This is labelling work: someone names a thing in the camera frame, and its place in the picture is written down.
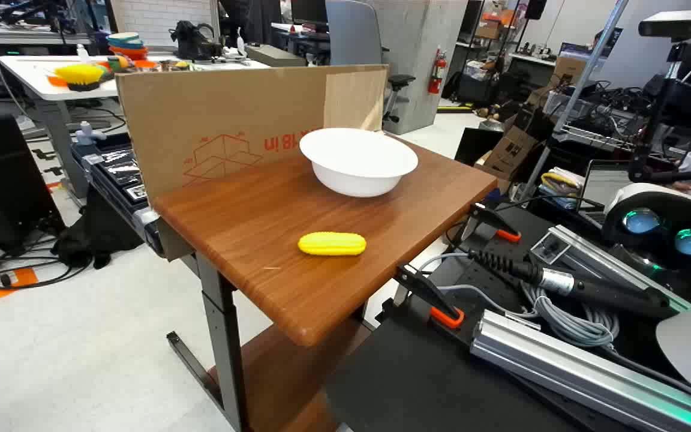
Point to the black device with teal lights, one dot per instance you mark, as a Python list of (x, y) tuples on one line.
[(666, 231)]

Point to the black equipment rack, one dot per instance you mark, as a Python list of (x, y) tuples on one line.
[(120, 181)]

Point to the black object on table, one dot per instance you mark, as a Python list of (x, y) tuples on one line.
[(192, 40)]

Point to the black bag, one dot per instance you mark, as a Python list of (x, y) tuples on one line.
[(97, 231)]

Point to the yellow and black sponge stack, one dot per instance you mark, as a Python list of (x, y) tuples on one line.
[(561, 183)]

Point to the stack of coloured items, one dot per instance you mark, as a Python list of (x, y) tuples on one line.
[(127, 50)]

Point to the clear plastic bottle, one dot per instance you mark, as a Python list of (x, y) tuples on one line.
[(83, 141)]

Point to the wooden lower shelf board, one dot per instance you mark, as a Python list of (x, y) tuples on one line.
[(281, 386)]

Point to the white basin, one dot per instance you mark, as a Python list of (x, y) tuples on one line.
[(359, 159)]

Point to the black base board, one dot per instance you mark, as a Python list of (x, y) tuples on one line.
[(409, 386)]

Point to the grey metal table leg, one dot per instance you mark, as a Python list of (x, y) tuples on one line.
[(222, 338)]

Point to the black clamp with orange tip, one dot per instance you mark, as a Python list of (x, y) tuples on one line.
[(492, 225), (432, 304)]

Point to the orange floor tape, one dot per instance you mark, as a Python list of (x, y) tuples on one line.
[(9, 285)]

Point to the yellow oblong object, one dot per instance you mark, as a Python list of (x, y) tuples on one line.
[(331, 243)]

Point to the white background table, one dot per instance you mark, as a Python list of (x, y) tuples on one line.
[(35, 76)]

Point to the brown cardboard box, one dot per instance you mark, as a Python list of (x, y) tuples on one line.
[(510, 152)]

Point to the black camera on stand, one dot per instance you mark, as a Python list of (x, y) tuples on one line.
[(682, 25)]

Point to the grey pillar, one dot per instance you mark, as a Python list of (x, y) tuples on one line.
[(417, 40)]

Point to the brown cardboard panel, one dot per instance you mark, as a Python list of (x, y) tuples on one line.
[(201, 122)]

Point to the silver aluminium rail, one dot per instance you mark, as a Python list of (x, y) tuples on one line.
[(594, 260), (538, 351)]

